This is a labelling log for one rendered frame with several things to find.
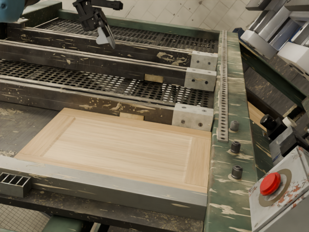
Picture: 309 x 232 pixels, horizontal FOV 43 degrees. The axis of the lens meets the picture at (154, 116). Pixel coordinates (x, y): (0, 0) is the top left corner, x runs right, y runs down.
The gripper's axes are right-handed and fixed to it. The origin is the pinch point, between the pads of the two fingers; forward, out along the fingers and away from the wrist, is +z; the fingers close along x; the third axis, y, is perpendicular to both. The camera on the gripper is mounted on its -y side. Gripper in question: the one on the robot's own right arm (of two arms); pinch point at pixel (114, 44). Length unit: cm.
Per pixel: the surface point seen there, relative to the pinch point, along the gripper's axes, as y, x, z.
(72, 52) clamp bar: 22.5, -23.1, -4.3
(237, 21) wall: -101, -488, 53
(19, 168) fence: 20, 65, 15
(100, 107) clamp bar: 8.6, 24.5, 16.0
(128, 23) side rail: 8, -120, -7
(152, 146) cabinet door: -5, 42, 30
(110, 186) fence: 2, 67, 27
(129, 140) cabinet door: 0.8, 39.6, 25.8
